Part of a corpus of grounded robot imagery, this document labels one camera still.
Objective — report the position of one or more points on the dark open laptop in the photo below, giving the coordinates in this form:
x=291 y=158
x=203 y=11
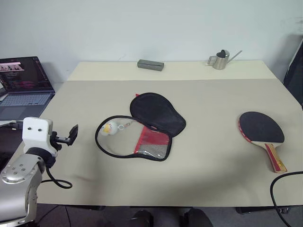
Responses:
x=23 y=78

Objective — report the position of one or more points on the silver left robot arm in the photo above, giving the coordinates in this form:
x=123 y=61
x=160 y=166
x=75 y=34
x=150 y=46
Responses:
x=16 y=170

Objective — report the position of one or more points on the dark rounded shape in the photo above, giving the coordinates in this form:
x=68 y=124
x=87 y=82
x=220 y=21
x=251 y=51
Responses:
x=197 y=218
x=143 y=218

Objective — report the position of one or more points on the black table tennis paddle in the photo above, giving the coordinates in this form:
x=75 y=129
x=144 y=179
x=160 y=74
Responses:
x=260 y=127

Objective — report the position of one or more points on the grey rectangular box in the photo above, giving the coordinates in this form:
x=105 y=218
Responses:
x=150 y=65

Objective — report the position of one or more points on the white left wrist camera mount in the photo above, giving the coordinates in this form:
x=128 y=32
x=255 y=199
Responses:
x=35 y=134

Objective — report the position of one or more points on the black red paddle case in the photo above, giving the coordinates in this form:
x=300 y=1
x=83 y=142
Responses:
x=156 y=111

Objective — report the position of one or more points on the metal watering can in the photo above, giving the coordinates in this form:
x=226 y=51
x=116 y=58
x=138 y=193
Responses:
x=220 y=62

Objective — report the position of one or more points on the black table frame bracket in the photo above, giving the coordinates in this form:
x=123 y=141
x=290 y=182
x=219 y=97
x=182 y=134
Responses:
x=258 y=210

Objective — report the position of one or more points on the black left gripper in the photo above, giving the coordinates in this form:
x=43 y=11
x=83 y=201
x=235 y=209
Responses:
x=58 y=140

